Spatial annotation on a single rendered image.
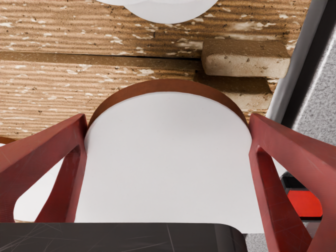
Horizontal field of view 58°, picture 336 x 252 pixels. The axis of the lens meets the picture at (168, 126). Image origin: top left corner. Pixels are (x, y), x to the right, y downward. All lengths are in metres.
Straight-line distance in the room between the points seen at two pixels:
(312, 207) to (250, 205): 0.28
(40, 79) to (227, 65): 0.15
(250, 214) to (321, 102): 0.18
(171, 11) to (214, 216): 0.12
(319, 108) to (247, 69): 0.13
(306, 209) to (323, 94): 0.18
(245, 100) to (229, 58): 0.04
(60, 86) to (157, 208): 0.14
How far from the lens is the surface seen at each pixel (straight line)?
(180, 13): 0.19
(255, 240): 0.52
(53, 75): 0.26
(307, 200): 0.42
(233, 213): 0.17
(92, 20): 0.23
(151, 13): 0.19
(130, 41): 0.23
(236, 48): 0.22
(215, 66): 0.21
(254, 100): 0.24
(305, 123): 0.34
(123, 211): 0.17
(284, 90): 0.29
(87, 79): 0.26
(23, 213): 0.41
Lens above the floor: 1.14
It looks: 47 degrees down
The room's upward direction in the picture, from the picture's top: 180 degrees clockwise
